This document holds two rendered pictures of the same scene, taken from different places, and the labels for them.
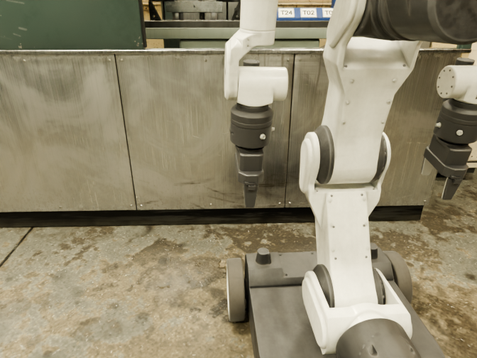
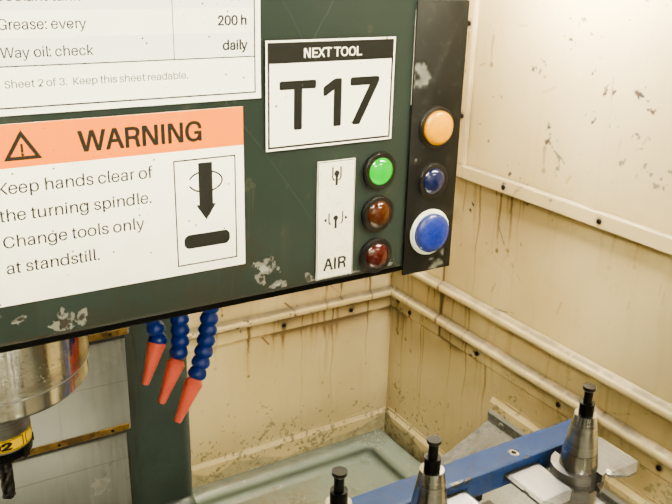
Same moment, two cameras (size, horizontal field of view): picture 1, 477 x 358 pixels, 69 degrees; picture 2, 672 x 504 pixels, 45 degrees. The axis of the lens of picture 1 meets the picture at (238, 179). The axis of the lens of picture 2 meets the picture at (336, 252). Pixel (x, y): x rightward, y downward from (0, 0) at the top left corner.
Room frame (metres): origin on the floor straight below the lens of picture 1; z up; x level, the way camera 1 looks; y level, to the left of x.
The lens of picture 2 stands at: (1.42, 0.20, 1.78)
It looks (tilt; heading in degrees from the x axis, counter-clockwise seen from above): 20 degrees down; 331
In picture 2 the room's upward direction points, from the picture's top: 1 degrees clockwise
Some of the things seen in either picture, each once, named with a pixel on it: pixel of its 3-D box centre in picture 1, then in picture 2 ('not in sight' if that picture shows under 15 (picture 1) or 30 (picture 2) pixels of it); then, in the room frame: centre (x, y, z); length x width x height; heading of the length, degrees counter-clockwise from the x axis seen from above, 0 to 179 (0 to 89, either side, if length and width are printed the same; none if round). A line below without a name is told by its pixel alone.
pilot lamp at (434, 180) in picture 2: not in sight; (433, 181); (1.89, -0.15, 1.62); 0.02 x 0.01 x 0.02; 92
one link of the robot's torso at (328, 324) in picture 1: (351, 305); not in sight; (0.63, -0.27, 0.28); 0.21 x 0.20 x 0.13; 4
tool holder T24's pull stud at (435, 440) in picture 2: not in sight; (433, 454); (1.97, -0.23, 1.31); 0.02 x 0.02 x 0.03
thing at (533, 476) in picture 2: not in sight; (542, 486); (1.97, -0.40, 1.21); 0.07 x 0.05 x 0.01; 2
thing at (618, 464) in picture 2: not in sight; (609, 459); (1.98, -0.51, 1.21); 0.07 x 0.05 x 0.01; 2
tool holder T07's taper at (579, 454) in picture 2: not in sight; (582, 438); (1.98, -0.45, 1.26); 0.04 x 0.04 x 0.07
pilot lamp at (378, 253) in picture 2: not in sight; (376, 255); (1.89, -0.10, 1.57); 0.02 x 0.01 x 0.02; 92
